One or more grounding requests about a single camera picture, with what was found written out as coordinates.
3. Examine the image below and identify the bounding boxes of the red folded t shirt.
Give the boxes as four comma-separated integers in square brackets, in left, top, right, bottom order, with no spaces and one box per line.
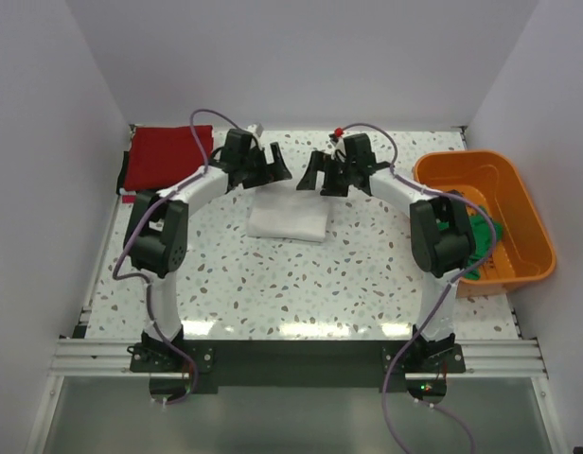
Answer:
[129,126,203,192]

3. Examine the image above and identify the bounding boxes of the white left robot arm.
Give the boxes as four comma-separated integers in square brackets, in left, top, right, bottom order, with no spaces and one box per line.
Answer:
[113,123,292,371]

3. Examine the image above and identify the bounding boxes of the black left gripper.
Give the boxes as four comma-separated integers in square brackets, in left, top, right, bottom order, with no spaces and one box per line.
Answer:
[239,142,291,188]

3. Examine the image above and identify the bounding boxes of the white t shirt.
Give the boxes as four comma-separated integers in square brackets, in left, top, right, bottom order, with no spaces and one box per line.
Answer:
[246,186,330,243]

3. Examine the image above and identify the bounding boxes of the black folded t shirt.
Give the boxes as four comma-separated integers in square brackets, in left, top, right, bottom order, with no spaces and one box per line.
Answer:
[115,150,139,196]

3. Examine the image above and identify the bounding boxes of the aluminium frame rail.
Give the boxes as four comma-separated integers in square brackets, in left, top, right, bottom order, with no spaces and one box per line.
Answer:
[25,338,573,453]

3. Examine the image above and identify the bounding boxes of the green t shirt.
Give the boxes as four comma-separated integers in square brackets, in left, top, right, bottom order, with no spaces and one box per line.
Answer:
[463,205,504,281]

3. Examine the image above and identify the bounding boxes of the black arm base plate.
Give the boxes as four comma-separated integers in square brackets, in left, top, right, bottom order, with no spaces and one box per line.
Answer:
[127,338,467,397]

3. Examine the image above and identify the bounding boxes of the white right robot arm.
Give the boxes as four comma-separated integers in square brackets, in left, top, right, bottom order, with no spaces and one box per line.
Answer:
[296,133,476,372]

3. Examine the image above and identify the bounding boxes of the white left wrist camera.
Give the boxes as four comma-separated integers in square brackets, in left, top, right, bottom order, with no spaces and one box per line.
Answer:
[247,123,264,138]

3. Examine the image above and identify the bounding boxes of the orange plastic basket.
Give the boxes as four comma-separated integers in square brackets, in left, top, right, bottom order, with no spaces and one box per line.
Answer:
[413,149,557,298]

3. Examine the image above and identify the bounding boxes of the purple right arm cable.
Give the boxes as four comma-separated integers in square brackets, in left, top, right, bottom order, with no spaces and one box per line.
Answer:
[341,121,499,454]

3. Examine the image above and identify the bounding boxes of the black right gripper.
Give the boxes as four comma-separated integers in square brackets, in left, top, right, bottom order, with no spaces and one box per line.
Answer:
[297,150,356,198]

